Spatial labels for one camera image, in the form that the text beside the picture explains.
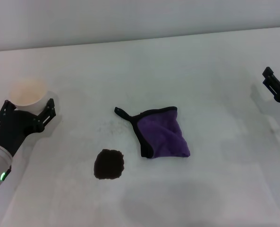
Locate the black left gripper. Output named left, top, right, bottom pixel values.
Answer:
left=0, top=98, right=57, bottom=157

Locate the white paper cup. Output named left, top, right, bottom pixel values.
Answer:
left=9, top=77, right=48, bottom=114

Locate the purple rag with black trim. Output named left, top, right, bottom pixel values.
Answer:
left=114, top=106, right=191, bottom=159

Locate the black water stain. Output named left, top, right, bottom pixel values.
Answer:
left=93, top=148, right=126, bottom=180

